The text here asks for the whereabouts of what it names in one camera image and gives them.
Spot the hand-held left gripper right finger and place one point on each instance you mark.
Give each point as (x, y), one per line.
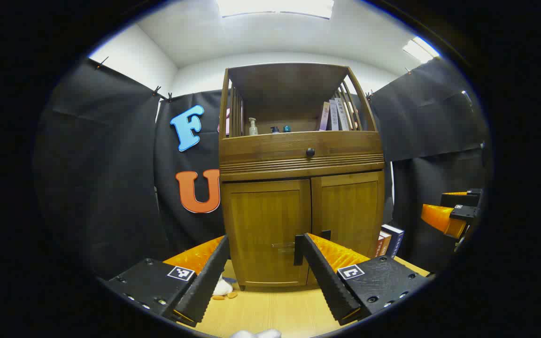
(329, 286)

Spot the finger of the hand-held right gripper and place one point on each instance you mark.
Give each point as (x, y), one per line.
(460, 200)
(442, 219)

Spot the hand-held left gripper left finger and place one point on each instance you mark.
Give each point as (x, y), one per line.
(204, 286)

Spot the wooden cabinet door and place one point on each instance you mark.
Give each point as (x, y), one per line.
(261, 220)
(350, 206)

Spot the wooden double-door shoe cabinet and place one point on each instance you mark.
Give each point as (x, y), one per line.
(270, 94)

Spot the penguin plush toy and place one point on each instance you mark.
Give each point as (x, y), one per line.
(221, 287)

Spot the blue hardcover book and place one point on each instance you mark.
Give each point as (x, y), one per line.
(396, 239)

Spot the brown hardcover book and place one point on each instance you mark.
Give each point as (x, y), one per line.
(384, 245)

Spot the wooden drawer with black knob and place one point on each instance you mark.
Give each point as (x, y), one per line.
(270, 148)

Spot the pink thin book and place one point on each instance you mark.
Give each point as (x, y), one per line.
(324, 117)

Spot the small ceiling light panel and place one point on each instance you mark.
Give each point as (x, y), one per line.
(420, 49)

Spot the clear pump bottle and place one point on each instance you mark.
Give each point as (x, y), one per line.
(253, 128)

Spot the large ceiling light panel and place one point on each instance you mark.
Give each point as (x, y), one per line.
(275, 7)

